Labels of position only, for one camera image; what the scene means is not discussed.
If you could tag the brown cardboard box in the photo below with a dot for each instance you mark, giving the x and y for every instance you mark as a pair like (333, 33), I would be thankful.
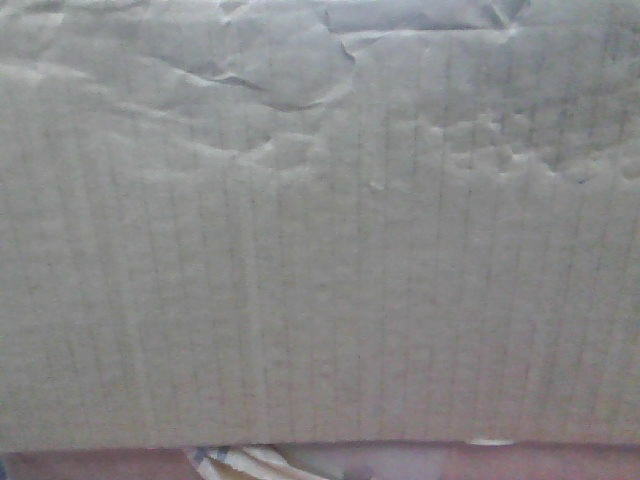
(266, 222)

